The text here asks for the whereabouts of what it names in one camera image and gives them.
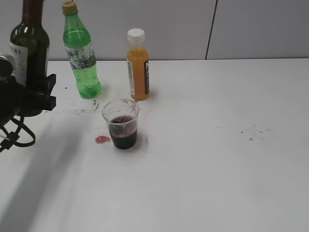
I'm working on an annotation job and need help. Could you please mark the green plastic soda bottle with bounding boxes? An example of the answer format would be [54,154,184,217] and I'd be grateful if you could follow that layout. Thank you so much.
[62,0,101,99]

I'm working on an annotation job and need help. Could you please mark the transparent plastic cup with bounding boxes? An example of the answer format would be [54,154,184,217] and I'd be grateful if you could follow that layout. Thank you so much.
[102,98,140,149]

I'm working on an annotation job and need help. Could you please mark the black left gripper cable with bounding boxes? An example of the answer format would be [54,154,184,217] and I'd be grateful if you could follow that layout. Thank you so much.
[0,115,36,153]

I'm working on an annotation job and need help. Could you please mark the dark red wine bottle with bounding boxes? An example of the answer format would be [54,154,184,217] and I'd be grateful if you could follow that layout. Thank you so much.
[10,0,50,89]

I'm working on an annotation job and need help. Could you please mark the orange juice bottle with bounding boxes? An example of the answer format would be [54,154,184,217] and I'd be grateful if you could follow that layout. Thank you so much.
[127,29,150,101]

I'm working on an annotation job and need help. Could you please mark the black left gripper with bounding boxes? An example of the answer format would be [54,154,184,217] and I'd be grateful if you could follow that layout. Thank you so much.
[0,53,56,126]

